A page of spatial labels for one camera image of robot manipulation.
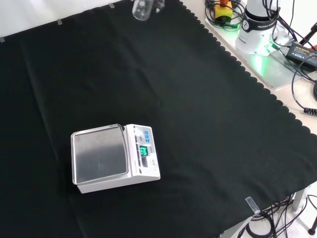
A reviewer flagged black scalloped bench cloth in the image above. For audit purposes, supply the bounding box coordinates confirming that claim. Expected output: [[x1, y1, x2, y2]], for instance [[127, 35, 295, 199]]
[[0, 0, 317, 238]]

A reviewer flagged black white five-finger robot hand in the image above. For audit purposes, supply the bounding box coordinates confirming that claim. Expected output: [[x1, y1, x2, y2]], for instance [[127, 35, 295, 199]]
[[153, 0, 166, 13]]

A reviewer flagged black cable with strain relief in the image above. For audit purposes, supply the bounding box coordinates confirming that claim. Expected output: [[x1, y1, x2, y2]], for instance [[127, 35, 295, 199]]
[[291, 60, 317, 115]]

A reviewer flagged white table leg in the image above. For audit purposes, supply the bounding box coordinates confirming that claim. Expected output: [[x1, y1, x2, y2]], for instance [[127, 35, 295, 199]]
[[293, 184, 312, 212]]

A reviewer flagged black floor cable bundle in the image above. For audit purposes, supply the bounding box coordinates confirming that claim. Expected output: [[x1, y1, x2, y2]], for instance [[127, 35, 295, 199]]
[[244, 194, 317, 238]]

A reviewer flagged clear tape strip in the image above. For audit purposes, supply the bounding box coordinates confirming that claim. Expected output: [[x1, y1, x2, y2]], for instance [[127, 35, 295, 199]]
[[245, 196, 261, 215]]

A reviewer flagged black tripod foot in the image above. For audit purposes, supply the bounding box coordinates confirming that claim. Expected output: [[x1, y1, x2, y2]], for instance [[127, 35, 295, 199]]
[[308, 214, 317, 235]]

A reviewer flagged black power adapter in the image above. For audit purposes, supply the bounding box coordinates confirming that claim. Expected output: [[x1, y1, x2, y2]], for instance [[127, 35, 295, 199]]
[[285, 42, 317, 72]]

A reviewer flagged black red tripod leg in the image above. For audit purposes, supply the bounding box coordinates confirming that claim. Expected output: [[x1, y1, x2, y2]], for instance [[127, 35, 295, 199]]
[[296, 21, 317, 52]]

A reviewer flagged black cable coil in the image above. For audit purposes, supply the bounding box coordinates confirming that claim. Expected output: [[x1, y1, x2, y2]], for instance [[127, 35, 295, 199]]
[[204, 0, 245, 30]]

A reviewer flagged yellow stop button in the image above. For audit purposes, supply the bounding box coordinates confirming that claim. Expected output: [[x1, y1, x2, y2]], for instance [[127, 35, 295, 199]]
[[214, 0, 233, 22]]

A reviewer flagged clear glass beaker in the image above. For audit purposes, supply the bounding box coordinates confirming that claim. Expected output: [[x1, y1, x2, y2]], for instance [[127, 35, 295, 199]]
[[132, 0, 152, 21]]

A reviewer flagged white electronic balance steel pan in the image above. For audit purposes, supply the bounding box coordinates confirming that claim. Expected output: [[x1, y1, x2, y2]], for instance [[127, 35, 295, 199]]
[[70, 123, 161, 194]]

